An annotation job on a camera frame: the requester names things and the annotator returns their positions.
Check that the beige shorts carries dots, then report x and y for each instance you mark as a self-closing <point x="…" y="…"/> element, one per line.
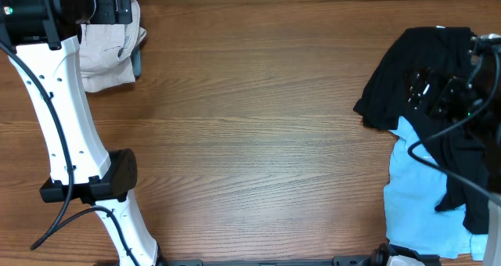
<point x="105" y="52"/>

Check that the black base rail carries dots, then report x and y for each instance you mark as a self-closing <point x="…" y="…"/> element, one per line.
<point x="379" y="257"/>

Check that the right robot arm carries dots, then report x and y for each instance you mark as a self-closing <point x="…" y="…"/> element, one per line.
<point x="484" y="43"/>

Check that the black garment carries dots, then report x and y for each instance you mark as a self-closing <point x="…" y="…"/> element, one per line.
<point x="471" y="150"/>

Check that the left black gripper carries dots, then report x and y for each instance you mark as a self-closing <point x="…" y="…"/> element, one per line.
<point x="135" y="62"/>

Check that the light blue garment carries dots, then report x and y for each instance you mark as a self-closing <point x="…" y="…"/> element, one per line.
<point x="409" y="201"/>

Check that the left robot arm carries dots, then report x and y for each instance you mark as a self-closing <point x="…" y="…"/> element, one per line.
<point x="42" y="40"/>

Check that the folded light blue jeans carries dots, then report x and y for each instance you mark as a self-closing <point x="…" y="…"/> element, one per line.
<point x="136" y="61"/>

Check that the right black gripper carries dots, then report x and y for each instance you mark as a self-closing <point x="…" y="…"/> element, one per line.
<point x="424" y="88"/>

